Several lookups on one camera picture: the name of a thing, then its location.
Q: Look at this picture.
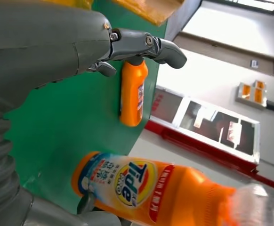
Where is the green table mat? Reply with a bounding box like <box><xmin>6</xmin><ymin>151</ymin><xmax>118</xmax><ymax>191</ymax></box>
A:
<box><xmin>4</xmin><ymin>0</ymin><xmax>168</xmax><ymax>216</ymax></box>

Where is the yellow plastic wrapped box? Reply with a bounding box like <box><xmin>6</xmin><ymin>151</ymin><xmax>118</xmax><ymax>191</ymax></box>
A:
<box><xmin>41</xmin><ymin>0</ymin><xmax>185</xmax><ymax>27</ymax></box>

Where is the red white display cabinet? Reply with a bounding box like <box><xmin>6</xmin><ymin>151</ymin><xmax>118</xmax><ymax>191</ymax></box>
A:
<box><xmin>144</xmin><ymin>85</ymin><xmax>274</xmax><ymax>194</ymax></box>

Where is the orange panel wall box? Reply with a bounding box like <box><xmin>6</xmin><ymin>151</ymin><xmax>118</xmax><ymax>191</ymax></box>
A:
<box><xmin>236</xmin><ymin>80</ymin><xmax>268</xmax><ymax>111</ymax></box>

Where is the orange Tide detergent bottle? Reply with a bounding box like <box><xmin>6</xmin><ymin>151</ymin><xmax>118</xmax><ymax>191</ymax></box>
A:
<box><xmin>71</xmin><ymin>151</ymin><xmax>274</xmax><ymax>226</ymax></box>

